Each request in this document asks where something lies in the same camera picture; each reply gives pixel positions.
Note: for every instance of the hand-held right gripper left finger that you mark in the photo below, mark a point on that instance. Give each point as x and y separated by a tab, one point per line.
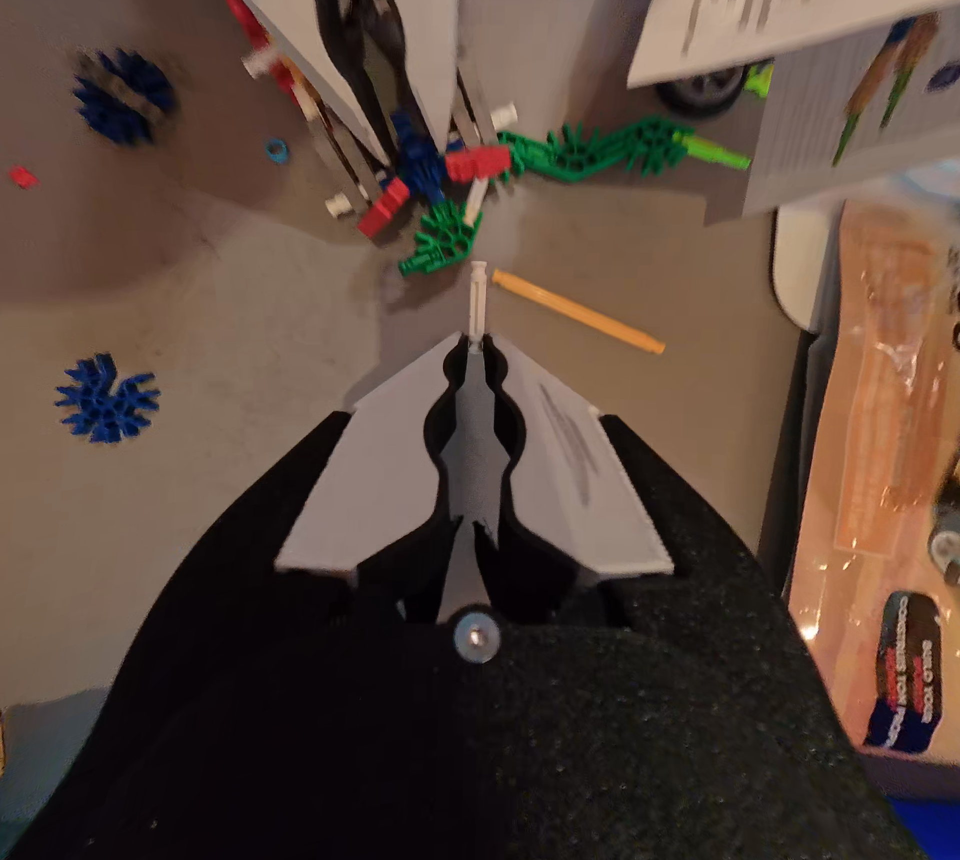
375	492

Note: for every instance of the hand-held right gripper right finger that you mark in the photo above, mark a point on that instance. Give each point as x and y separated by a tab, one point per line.
577	500

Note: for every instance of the blue red toy model core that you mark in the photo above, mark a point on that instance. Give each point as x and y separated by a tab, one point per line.
420	169

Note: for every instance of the short white rod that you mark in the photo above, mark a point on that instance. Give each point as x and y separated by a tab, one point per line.
478	297

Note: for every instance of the blue grey snowflake connector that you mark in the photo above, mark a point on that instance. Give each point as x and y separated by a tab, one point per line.
124	96

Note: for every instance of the long yellow rod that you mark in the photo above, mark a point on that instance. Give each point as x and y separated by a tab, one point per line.
577	312

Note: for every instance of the grey wheel with black tyre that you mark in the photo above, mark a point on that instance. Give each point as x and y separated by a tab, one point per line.
701	93

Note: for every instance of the small red clip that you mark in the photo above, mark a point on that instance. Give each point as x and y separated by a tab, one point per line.
22	177

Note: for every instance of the white book stand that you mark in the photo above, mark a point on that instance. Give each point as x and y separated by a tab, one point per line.
802	260

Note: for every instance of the light green rod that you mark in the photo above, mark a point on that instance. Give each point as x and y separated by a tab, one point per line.
716	153

